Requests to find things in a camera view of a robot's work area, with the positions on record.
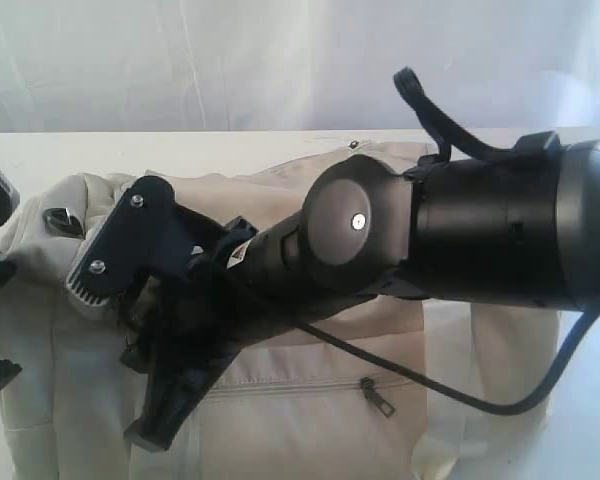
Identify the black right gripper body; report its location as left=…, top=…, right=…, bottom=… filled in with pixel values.
left=120, top=205, right=300, bottom=440

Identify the beige fabric duffel bag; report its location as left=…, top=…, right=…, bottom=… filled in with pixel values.
left=0, top=142, right=559, bottom=479

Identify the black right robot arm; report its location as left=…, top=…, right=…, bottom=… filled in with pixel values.
left=121, top=142, right=600, bottom=451

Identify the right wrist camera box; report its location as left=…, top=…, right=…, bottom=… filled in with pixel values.
left=65, top=174, right=177, bottom=304

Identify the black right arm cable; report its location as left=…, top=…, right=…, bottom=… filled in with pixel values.
left=299, top=69, right=600, bottom=416

